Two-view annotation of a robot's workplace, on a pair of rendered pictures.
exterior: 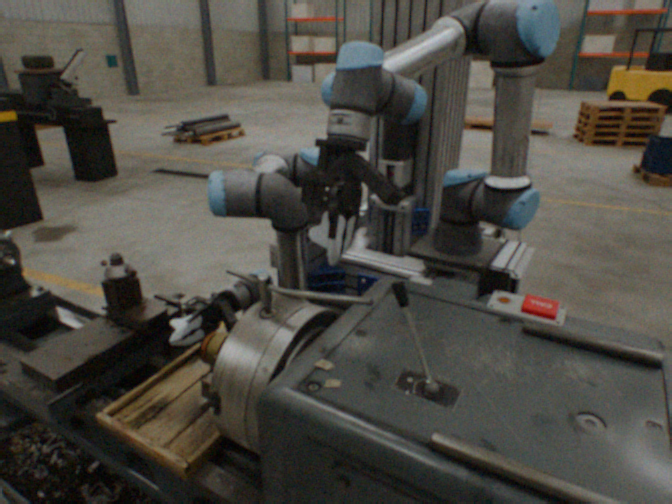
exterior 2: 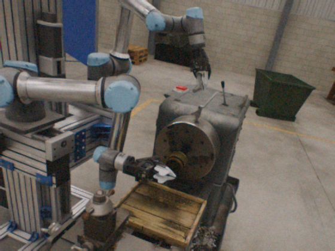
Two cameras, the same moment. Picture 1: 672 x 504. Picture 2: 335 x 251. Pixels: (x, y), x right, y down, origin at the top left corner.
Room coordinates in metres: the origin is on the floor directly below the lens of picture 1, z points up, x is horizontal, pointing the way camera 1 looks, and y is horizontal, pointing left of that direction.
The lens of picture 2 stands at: (1.10, 1.26, 1.67)
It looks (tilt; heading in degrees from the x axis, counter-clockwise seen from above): 27 degrees down; 253
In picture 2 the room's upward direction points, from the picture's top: 11 degrees clockwise
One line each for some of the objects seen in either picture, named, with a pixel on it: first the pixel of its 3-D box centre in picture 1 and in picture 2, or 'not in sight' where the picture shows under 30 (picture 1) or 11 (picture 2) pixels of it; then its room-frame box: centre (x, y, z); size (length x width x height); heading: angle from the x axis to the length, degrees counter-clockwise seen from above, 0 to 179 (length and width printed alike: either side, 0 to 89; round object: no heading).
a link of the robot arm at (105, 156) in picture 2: (253, 287); (107, 157); (1.14, 0.24, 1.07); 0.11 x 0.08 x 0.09; 150
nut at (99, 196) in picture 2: (116, 257); (100, 194); (1.15, 0.62, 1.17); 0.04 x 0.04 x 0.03
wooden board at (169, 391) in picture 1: (197, 397); (160, 208); (0.90, 0.35, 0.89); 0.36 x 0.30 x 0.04; 150
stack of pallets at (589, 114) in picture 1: (616, 123); not in sight; (8.83, -5.34, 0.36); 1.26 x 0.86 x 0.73; 78
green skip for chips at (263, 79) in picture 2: not in sight; (276, 95); (-2.36, -4.11, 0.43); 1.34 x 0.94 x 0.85; 79
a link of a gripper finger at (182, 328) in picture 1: (179, 325); (164, 172); (0.92, 0.38, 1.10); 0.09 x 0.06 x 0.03; 150
